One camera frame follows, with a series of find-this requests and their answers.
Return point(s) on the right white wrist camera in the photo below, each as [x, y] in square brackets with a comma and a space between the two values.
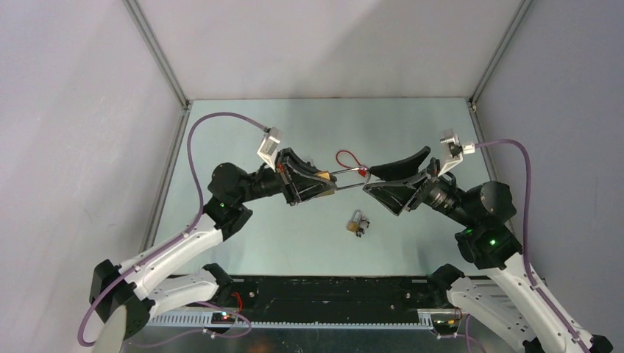
[453, 151]

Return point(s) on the aluminium frame post left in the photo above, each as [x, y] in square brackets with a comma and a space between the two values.
[139, 18]

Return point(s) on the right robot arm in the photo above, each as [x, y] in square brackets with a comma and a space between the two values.
[535, 321]

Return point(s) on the aluminium frame post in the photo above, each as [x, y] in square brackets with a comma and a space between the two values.
[509, 34]
[139, 18]

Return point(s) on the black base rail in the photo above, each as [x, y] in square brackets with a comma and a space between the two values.
[285, 300]

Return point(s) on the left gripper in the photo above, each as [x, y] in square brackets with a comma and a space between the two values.
[305, 187]

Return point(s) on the large brass padlock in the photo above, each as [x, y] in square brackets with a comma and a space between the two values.
[347, 178]

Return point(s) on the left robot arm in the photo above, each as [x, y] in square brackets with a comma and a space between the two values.
[142, 287]

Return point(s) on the red cable lock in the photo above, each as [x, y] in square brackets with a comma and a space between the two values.
[346, 159]

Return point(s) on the small brass padlock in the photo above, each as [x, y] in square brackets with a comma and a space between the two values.
[353, 225]

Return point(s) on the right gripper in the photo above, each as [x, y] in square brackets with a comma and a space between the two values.
[405, 193]

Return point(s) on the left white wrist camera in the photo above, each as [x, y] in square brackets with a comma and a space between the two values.
[268, 147]

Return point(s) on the small padlock keys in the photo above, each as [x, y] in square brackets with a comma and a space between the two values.
[361, 227]

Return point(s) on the aluminium frame post right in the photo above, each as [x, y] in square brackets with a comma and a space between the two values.
[509, 34]

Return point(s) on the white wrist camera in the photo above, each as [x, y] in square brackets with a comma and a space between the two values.
[268, 147]
[453, 151]

